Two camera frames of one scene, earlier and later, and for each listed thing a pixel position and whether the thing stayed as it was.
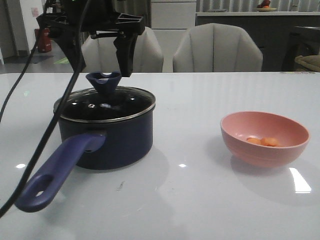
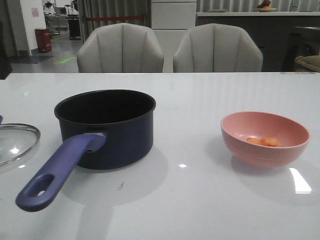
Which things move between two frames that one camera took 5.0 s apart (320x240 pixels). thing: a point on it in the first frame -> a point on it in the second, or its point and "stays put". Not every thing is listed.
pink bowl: x=264 y=139 stays put
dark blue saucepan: x=104 y=128 stays put
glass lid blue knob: x=107 y=102 -> x=16 y=139
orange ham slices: x=265 y=141 stays put
